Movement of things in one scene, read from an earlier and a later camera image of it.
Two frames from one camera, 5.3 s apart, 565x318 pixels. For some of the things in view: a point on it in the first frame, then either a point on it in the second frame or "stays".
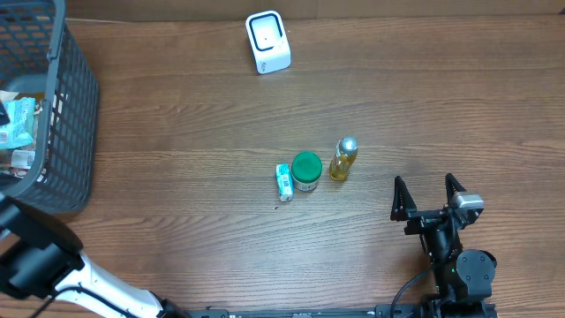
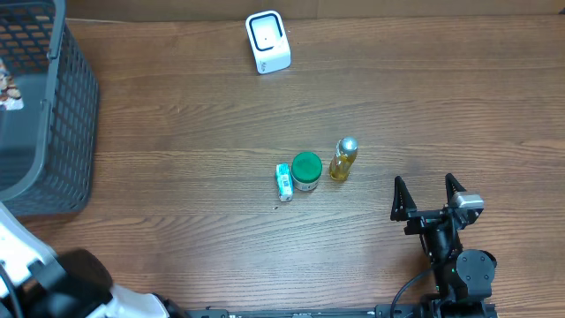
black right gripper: (404, 209) stays
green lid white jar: (306, 168) stays
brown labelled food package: (22, 159) → (10, 96)
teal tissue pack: (285, 182) stays
